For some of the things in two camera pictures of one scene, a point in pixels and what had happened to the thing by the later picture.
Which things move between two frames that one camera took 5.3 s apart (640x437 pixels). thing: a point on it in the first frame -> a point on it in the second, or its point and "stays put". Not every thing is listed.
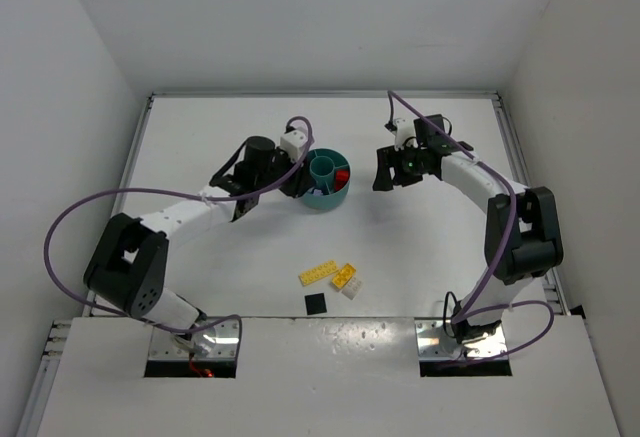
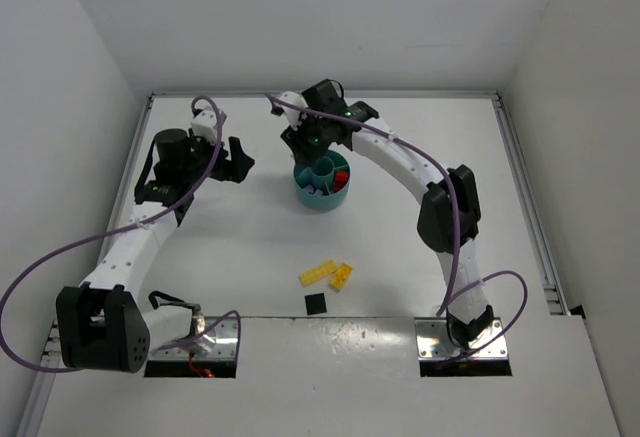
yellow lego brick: [344, 275] stays put
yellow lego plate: [318, 272] stays put
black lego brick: [315, 303] stays put
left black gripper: [292, 183] -> [226, 166]
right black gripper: [391, 167] -> [304, 148]
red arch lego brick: [341, 179] stays put
